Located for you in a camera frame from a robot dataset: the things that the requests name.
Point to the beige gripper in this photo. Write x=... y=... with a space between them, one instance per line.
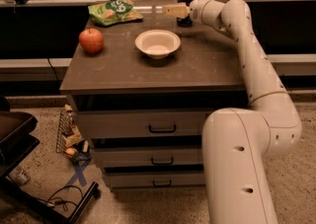
x=195 y=10

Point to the blue pepsi can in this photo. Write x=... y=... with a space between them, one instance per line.
x=186 y=22

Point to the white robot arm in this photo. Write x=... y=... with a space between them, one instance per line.
x=235 y=141

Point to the white paper bowl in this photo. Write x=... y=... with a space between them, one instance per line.
x=157 y=44

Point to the green chip bag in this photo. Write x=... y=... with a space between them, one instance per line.
x=114 y=12

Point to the red apple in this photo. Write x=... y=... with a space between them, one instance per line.
x=91 y=40

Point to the grey drawer cabinet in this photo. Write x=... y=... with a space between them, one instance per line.
x=202 y=74

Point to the top grey drawer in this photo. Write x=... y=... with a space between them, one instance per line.
x=146 y=123

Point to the grey drawer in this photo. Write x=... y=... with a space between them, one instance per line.
x=147 y=156
x=154 y=179
x=146 y=123

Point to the middle grey drawer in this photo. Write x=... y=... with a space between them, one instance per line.
x=147 y=156

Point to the bottom grey drawer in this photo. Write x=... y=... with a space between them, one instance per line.
x=154 y=179

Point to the wire basket with snacks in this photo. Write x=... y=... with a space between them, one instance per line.
x=70 y=143

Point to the black cart frame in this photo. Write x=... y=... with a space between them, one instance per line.
x=16 y=143

